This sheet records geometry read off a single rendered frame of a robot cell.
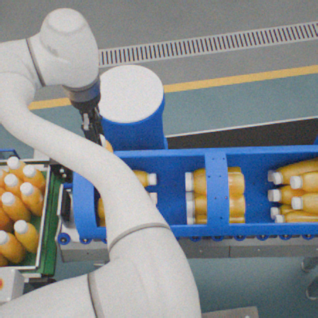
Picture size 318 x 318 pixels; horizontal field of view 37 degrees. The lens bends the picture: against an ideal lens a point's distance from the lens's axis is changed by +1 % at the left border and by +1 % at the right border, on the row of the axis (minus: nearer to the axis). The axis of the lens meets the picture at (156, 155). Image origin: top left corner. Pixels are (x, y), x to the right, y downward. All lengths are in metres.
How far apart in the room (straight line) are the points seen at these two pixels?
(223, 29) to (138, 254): 2.96
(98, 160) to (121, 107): 1.05
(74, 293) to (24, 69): 0.49
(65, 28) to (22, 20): 2.84
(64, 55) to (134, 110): 0.88
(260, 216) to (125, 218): 1.04
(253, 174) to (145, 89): 0.53
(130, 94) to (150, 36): 1.65
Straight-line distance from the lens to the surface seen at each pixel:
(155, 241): 0.67
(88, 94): 1.08
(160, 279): 0.65
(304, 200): 1.57
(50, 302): 0.66
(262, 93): 3.19
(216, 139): 2.79
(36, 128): 0.87
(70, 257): 1.79
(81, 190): 1.46
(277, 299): 2.62
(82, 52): 0.97
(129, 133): 1.86
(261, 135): 2.83
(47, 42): 0.97
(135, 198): 0.73
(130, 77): 1.92
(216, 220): 1.47
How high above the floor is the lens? 2.52
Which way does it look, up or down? 60 degrees down
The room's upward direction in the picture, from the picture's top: 6 degrees counter-clockwise
